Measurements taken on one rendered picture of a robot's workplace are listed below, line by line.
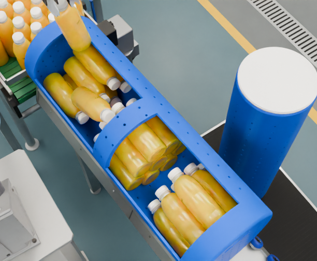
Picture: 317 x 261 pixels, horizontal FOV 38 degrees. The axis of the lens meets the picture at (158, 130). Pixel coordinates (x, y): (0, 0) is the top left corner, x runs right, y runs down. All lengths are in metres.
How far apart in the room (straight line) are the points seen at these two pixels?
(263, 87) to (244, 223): 0.59
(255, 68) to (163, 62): 1.36
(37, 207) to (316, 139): 1.86
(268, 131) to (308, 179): 1.02
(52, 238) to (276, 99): 0.84
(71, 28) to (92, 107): 0.24
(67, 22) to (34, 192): 0.48
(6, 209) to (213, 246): 0.49
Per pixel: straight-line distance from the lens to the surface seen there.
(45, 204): 1.30
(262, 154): 1.82
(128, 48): 2.03
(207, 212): 1.21
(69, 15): 1.33
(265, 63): 1.66
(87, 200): 2.52
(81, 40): 1.41
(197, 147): 1.25
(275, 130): 1.65
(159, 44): 3.02
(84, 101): 1.42
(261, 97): 1.58
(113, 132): 1.28
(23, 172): 1.35
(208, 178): 1.29
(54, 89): 1.56
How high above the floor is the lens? 2.33
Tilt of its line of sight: 61 degrees down
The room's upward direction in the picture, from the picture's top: 2 degrees counter-clockwise
